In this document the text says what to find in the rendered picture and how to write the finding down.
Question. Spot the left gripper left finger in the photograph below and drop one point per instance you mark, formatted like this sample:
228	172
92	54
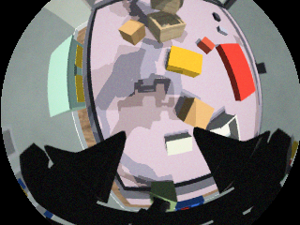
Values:
95	167

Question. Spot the yellow rectangular block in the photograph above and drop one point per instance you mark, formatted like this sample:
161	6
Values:
185	62

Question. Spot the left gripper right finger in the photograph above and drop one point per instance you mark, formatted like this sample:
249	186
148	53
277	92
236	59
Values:
226	157

